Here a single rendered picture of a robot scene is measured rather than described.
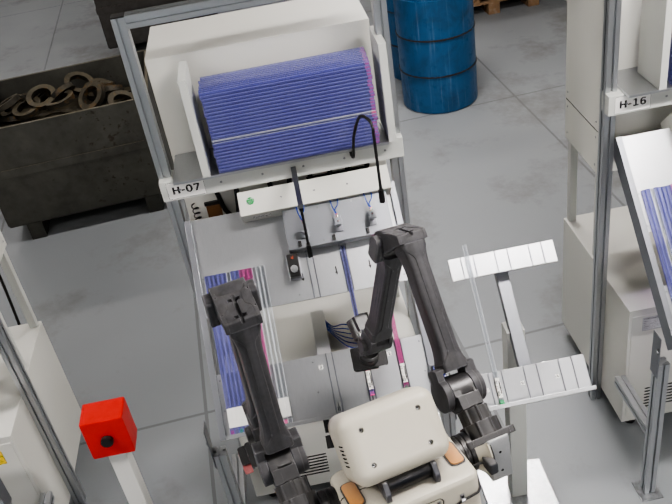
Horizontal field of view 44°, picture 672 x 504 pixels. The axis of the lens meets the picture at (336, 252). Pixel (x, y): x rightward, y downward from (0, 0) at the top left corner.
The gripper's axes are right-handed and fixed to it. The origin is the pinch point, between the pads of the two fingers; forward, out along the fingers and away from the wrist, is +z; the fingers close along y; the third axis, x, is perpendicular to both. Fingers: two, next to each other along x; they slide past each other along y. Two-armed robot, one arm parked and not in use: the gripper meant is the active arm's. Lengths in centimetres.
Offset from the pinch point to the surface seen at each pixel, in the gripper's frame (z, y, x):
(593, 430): 95, -86, 26
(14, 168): 195, 175, -194
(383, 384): 15.3, -3.7, 4.6
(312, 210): 2, 8, -52
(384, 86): -27, -20, -75
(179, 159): -3, 47, -77
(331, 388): 15.0, 12.6, 2.7
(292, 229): 2.4, 15.2, -47.4
